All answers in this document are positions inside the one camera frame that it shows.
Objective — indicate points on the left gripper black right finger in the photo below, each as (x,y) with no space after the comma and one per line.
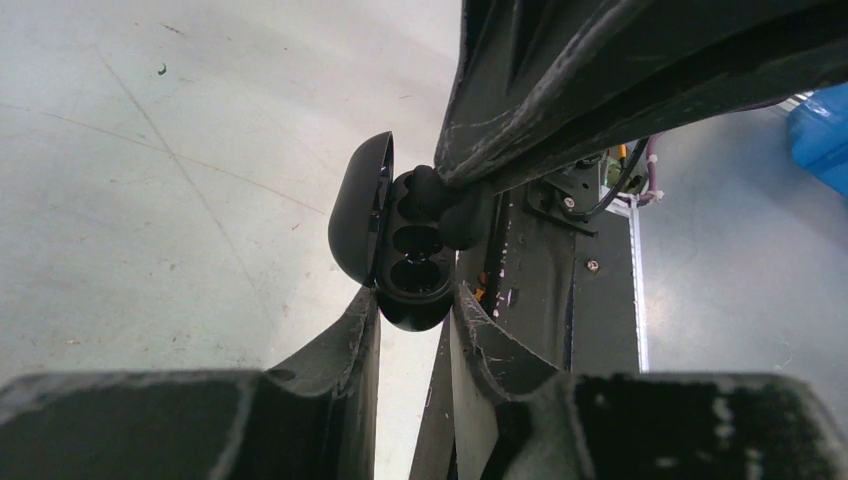
(629,417)

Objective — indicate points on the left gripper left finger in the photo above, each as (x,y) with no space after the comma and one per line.
(313,416)

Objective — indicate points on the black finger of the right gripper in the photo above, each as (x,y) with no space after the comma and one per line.
(541,84)

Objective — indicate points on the black earbud case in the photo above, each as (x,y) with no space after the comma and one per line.
(380,240)

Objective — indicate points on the blue plastic bin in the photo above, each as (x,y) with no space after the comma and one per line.
(818,136)

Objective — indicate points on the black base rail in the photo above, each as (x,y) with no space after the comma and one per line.
(553,293)

